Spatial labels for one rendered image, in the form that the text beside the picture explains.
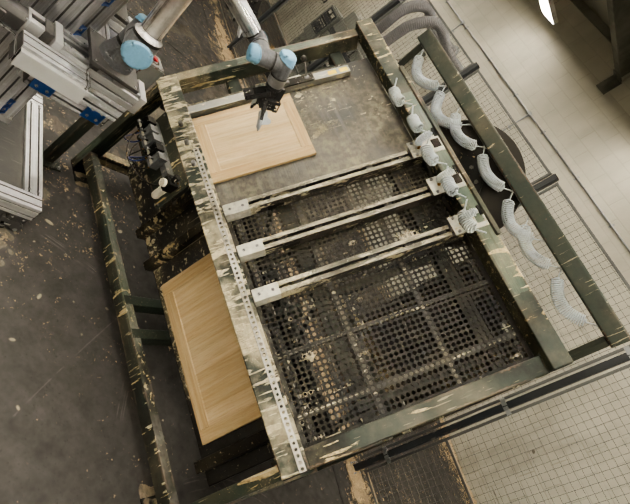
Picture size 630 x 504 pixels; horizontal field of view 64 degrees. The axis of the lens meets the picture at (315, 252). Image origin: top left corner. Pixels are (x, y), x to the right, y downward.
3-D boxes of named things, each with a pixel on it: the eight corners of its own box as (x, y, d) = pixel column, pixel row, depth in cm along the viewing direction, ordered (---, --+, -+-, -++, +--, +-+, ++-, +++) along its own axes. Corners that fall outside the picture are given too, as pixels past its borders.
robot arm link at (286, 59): (278, 44, 202) (297, 52, 206) (268, 66, 210) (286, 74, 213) (279, 54, 198) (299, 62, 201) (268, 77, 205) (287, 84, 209)
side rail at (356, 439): (303, 450, 211) (303, 448, 201) (529, 360, 229) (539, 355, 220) (310, 470, 208) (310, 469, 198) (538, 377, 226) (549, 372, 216)
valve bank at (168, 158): (116, 126, 269) (146, 99, 260) (137, 136, 281) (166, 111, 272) (135, 202, 249) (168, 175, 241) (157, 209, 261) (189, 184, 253)
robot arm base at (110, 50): (100, 59, 198) (116, 43, 194) (98, 37, 205) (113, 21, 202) (131, 81, 210) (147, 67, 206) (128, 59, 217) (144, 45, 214)
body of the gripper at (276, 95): (275, 114, 221) (287, 93, 213) (258, 110, 217) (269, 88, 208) (271, 103, 225) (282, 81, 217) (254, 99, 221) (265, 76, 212)
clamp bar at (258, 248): (236, 249, 243) (229, 225, 221) (453, 180, 263) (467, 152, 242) (242, 267, 239) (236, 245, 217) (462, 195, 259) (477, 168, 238)
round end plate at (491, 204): (371, 164, 330) (481, 91, 301) (374, 167, 334) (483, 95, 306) (423, 269, 298) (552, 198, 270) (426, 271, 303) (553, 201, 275)
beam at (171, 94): (159, 91, 292) (154, 77, 282) (180, 86, 294) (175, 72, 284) (282, 482, 206) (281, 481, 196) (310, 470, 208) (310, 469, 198)
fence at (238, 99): (188, 111, 279) (187, 106, 275) (346, 69, 295) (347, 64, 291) (191, 118, 277) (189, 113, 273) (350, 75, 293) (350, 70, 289)
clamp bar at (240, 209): (222, 209, 252) (215, 183, 231) (433, 145, 272) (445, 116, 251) (228, 226, 248) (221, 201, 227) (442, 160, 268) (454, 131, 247)
